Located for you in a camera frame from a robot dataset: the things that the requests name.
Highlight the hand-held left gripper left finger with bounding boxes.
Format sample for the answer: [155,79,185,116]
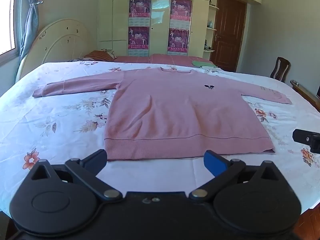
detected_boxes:
[24,149,123,203]

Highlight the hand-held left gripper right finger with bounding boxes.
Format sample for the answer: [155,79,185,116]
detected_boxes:
[189,150,288,203]

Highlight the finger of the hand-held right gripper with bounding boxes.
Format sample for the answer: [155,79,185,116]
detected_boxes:
[292,129,320,153]

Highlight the pink sweater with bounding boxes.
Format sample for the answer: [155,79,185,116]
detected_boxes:
[32,67,292,161]

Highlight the wooden bed footboard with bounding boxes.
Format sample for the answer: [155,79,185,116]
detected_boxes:
[290,79,320,112]

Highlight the white floral bedsheet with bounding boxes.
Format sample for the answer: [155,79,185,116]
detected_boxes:
[0,60,320,217]

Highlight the brown wooden chair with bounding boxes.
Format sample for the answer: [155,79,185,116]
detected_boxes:
[270,57,291,83]

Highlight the patterned pillow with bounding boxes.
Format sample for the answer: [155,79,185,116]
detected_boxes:
[66,57,99,64]

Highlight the green folded cloth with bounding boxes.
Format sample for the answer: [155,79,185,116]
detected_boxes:
[192,60,217,67]

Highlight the orange striped pillow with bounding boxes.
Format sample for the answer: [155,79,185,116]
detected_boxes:
[84,49,118,61]

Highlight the pink striped blanket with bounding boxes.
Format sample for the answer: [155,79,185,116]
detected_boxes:
[114,53,215,68]

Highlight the cream round headboard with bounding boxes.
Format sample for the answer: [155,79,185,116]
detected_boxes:
[15,18,97,83]

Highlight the brown wooden door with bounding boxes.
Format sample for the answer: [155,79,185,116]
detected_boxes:
[209,0,248,72]

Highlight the white corner shelf unit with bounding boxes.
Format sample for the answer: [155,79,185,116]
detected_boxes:
[203,5,220,53]

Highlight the cream wardrobe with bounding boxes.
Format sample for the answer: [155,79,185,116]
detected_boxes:
[97,0,263,58]

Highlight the blue curtain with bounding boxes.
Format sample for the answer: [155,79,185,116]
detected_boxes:
[19,0,40,58]

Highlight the window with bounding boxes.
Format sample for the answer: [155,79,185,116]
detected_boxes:
[0,0,19,55]

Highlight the purple wall poster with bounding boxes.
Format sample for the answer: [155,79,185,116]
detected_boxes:
[129,0,152,26]
[167,28,190,56]
[170,0,192,28]
[128,26,150,57]

